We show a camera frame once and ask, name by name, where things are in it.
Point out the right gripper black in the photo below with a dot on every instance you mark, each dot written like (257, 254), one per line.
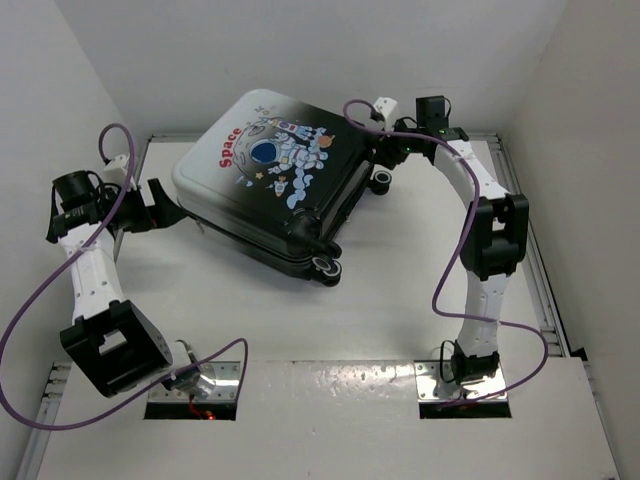
(390, 152)

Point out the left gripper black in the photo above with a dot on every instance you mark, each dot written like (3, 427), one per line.
(164, 212)

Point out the grey lined suitcase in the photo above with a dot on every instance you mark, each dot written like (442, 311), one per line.
(280, 177)

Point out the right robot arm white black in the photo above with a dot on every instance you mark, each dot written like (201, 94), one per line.
(493, 238)

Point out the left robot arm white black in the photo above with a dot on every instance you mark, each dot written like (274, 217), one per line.
(112, 342)

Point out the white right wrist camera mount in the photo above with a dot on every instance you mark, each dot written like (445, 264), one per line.
(386, 111)

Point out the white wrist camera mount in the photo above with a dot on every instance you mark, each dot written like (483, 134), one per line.
(116, 171)
(386, 111)

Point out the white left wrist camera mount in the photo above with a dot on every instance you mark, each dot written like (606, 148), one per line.
(116, 171)

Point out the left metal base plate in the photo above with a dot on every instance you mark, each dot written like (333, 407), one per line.
(212, 382)

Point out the metal base plate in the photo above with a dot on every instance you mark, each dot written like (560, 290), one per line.
(432, 388)
(212, 382)

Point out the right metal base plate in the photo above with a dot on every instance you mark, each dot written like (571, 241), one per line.
(432, 388)

